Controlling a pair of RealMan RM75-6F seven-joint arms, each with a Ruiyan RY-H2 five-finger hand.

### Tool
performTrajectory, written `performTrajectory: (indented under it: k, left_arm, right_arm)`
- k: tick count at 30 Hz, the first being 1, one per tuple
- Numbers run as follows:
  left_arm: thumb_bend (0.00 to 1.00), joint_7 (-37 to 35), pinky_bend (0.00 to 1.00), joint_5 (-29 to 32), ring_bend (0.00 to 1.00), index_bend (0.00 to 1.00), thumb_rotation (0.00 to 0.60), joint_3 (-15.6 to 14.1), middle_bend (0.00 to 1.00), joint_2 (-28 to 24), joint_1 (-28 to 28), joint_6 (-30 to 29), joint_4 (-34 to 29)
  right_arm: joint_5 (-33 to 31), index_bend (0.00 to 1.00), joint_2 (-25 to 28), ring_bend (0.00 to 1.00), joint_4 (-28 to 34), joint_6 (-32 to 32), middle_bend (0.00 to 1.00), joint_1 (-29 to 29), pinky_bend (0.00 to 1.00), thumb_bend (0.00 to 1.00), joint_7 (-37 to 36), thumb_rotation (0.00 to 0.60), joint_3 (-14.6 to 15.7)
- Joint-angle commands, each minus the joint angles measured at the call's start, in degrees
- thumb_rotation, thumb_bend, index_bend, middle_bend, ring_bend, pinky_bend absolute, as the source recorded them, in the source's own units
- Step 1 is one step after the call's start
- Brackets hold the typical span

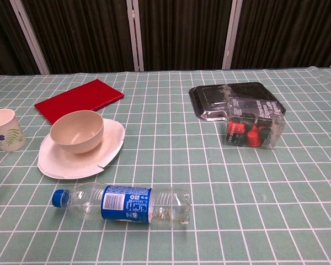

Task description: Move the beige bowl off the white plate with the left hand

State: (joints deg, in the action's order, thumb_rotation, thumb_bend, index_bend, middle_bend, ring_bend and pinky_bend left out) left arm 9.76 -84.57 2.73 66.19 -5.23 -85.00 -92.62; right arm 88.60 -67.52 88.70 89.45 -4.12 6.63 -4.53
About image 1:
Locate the beige bowl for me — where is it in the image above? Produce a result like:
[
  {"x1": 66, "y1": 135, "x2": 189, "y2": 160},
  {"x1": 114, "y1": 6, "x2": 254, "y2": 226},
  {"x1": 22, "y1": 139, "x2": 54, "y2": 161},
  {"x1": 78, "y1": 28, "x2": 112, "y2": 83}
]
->
[{"x1": 50, "y1": 110, "x2": 104, "y2": 155}]

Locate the white paper plate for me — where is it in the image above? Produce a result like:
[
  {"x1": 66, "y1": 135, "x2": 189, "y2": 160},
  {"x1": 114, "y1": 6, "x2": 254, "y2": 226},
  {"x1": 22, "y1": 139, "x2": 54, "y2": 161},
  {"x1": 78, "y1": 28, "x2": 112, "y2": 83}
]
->
[{"x1": 37, "y1": 118, "x2": 126, "y2": 179}]

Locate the clear plastic container black lid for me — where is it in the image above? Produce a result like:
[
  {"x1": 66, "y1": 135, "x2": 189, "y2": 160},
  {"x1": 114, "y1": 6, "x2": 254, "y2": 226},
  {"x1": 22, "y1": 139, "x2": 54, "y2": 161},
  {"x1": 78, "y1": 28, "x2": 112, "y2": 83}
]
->
[{"x1": 188, "y1": 82, "x2": 287, "y2": 122}]

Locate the clear plastic bottle blue label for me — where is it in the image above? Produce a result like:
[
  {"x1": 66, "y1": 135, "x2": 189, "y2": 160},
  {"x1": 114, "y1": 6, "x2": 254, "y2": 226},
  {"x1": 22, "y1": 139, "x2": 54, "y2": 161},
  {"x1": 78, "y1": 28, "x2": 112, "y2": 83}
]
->
[{"x1": 51, "y1": 182, "x2": 193, "y2": 229}]

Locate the clear box of coffee capsules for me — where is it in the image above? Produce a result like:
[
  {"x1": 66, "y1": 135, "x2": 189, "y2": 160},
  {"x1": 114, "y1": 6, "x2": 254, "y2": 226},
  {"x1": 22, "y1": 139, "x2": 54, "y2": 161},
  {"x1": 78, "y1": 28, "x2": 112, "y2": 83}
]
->
[{"x1": 223, "y1": 96, "x2": 286, "y2": 149}]

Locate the red flat notebook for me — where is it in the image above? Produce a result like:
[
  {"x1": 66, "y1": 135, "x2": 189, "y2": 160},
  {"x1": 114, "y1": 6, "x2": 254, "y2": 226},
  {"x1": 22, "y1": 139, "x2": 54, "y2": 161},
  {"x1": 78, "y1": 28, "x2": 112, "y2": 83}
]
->
[{"x1": 34, "y1": 79, "x2": 125, "y2": 125}]

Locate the green checked tablecloth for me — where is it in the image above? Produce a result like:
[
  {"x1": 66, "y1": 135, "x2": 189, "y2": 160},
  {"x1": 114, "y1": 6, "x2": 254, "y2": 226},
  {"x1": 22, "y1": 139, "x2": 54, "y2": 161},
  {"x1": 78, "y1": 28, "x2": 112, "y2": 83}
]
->
[{"x1": 0, "y1": 66, "x2": 331, "y2": 265}]

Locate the floral paper cup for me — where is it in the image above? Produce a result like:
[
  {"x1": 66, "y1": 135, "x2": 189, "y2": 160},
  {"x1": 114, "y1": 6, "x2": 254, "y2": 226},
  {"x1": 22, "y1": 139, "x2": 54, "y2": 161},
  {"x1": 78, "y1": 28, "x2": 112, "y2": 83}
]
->
[{"x1": 0, "y1": 108, "x2": 26, "y2": 152}]

